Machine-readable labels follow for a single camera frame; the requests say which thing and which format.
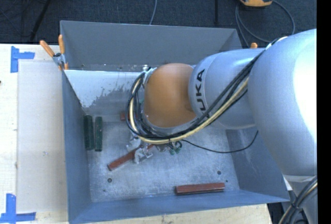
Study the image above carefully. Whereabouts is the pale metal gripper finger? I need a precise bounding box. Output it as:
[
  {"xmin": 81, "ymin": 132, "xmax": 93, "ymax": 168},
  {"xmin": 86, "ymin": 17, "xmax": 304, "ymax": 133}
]
[
  {"xmin": 126, "ymin": 137, "xmax": 142, "ymax": 152},
  {"xmin": 133, "ymin": 147, "xmax": 154, "ymax": 165}
]

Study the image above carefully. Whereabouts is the red-brown flat block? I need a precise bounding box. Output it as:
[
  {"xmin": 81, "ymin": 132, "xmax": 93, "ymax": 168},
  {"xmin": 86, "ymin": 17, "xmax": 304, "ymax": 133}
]
[
  {"xmin": 174, "ymin": 182, "xmax": 226, "ymax": 196},
  {"xmin": 107, "ymin": 144, "xmax": 156, "ymax": 172}
]

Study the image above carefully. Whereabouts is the grey metal bin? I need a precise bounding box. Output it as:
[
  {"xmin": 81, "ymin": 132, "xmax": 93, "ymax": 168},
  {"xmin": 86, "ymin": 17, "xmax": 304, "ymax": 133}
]
[{"xmin": 59, "ymin": 20, "xmax": 291, "ymax": 224}]

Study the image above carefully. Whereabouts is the dark green flat block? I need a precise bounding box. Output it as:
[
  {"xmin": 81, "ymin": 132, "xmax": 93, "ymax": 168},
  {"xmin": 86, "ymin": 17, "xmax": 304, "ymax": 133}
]
[
  {"xmin": 83, "ymin": 114, "xmax": 95, "ymax": 152},
  {"xmin": 94, "ymin": 116, "xmax": 103, "ymax": 152}
]

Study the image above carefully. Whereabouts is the pale wood flat board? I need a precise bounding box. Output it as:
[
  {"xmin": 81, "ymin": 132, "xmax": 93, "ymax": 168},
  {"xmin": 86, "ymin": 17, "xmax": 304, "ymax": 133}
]
[{"xmin": 16, "ymin": 58, "xmax": 68, "ymax": 215}]

